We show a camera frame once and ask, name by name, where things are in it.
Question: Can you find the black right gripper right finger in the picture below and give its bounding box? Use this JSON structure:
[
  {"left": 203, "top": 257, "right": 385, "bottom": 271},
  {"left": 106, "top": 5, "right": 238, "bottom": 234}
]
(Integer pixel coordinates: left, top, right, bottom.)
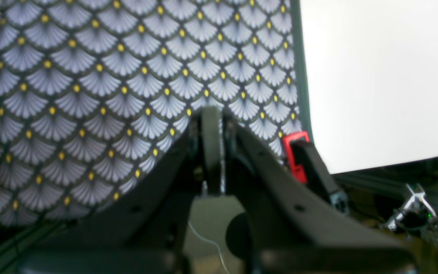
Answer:
[{"left": 223, "top": 115, "right": 418, "bottom": 274}]

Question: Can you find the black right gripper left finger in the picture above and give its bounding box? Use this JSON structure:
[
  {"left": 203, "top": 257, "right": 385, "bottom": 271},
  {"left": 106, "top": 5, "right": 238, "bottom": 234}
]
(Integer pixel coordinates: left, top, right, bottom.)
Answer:
[{"left": 17, "top": 107, "right": 221, "bottom": 274}]

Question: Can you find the white cable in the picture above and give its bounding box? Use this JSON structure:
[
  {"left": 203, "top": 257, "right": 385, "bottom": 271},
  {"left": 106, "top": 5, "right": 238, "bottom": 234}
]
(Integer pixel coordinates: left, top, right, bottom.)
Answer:
[{"left": 187, "top": 221, "right": 231, "bottom": 274}]

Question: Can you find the black round stand base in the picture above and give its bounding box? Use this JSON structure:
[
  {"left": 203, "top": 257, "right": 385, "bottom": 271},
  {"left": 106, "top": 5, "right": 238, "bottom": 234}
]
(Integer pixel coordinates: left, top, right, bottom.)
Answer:
[{"left": 225, "top": 213, "right": 254, "bottom": 261}]

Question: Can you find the fan patterned tablecloth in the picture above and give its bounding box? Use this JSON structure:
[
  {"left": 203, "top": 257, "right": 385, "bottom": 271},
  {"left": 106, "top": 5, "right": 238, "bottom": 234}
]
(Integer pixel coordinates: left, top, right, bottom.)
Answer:
[{"left": 0, "top": 0, "right": 302, "bottom": 227}]

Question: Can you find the red side clamp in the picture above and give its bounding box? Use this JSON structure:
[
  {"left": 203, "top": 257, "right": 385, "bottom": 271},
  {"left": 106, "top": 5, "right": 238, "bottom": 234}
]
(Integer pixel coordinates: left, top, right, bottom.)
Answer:
[{"left": 282, "top": 131, "right": 351, "bottom": 213}]

